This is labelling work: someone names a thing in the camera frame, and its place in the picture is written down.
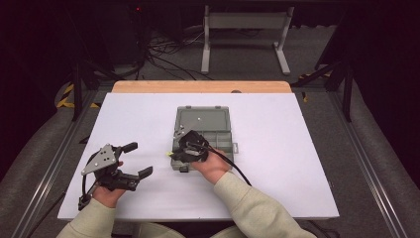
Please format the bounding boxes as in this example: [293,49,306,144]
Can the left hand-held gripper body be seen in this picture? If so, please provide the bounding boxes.
[80,143,141,192]

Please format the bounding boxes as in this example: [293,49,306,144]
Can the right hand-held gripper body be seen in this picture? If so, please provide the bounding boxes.
[173,129,211,164]

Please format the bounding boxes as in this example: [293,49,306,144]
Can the grey plastic compartment box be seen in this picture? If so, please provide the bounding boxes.
[169,105,240,174]

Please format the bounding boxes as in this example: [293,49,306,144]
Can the person's right hand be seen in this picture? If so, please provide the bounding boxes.
[190,148,233,185]

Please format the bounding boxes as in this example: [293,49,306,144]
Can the person's left hand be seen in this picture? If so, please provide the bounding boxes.
[91,160,127,209]

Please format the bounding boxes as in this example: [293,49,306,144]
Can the person's left leg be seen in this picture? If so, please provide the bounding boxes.
[131,222,186,238]

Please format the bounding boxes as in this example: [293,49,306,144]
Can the yellow black hazard tape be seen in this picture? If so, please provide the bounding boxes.
[55,82,101,110]
[297,69,332,103]

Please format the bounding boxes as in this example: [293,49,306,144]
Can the black metal stand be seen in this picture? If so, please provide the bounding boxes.
[290,13,357,123]
[63,6,101,122]

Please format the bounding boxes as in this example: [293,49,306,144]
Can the white table board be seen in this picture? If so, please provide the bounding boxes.
[56,92,341,222]

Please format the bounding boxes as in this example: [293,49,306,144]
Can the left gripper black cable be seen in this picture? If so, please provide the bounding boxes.
[77,173,100,211]

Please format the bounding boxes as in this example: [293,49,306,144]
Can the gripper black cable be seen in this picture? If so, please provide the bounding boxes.
[206,145,253,187]
[77,173,100,211]

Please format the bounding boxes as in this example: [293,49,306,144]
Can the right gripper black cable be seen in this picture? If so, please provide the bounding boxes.
[206,145,253,187]

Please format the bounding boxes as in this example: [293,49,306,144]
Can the aluminium floor rail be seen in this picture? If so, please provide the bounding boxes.
[10,88,100,238]
[327,90,411,238]

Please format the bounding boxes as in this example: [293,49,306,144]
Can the bundle of black floor cables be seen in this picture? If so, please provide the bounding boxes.
[144,29,216,81]

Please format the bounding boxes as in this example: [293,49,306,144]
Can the white metal stand frame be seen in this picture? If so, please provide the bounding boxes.
[200,4,295,76]

